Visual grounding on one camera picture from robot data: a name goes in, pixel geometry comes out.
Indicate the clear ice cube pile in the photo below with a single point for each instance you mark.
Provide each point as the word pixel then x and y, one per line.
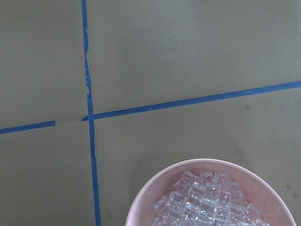
pixel 206 199

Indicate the pink ribbed bowl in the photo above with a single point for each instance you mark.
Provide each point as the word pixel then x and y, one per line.
pixel 273 209

